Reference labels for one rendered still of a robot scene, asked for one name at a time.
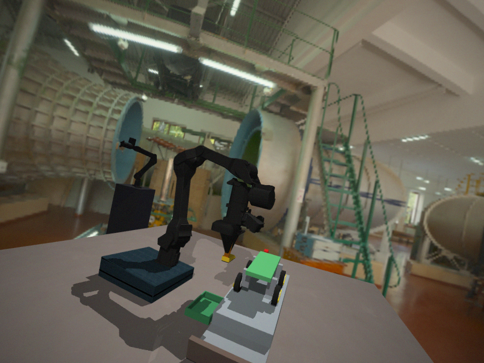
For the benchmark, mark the green tray floor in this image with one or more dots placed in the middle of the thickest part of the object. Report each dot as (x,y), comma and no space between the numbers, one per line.
(206,306)

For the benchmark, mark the yellow wheel chock with orange handle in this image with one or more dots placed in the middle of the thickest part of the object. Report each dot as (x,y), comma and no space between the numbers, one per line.
(227,257)

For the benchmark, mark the green wheeled trolley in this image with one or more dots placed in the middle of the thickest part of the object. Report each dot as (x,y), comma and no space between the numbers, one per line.
(265,267)

